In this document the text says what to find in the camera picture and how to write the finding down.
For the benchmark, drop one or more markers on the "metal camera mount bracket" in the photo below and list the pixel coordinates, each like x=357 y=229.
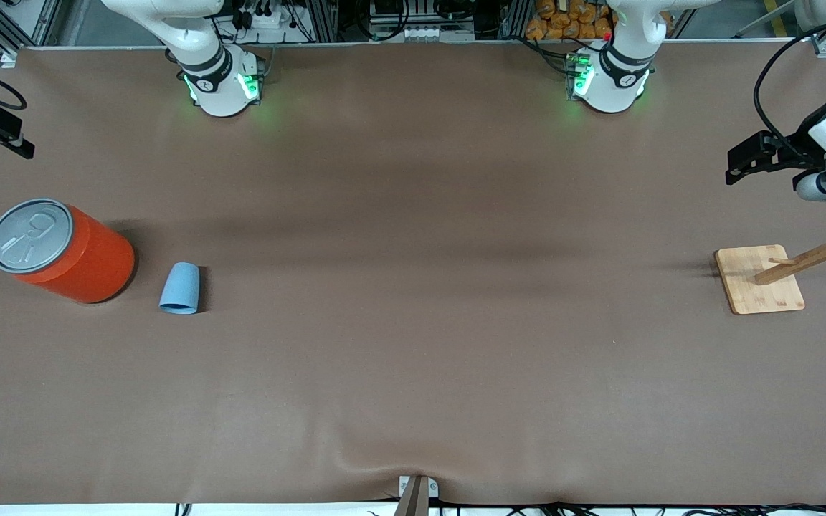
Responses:
x=413 y=502

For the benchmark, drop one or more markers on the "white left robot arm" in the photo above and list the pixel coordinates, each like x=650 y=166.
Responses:
x=621 y=64

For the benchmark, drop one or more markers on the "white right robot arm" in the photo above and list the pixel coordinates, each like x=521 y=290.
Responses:
x=205 y=43

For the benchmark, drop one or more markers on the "white power strip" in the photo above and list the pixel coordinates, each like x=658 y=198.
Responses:
x=262 y=20

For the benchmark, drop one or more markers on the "brown table cover mat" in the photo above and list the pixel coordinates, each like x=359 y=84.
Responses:
x=413 y=358

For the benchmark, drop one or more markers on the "white terminal strip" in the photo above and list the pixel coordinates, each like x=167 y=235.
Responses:
x=427 y=33

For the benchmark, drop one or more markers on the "orange can with grey lid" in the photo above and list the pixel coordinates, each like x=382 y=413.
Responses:
x=90 y=265

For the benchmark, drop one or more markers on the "light blue plastic cup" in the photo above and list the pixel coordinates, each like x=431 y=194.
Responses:
x=180 y=287

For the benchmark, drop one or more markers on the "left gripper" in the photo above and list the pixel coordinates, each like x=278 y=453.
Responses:
x=798 y=148

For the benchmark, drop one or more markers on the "wooden mug tree stand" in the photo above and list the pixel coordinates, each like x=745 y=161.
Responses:
x=757 y=287

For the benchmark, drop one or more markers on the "orange packets pile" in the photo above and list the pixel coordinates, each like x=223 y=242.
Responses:
x=563 y=21

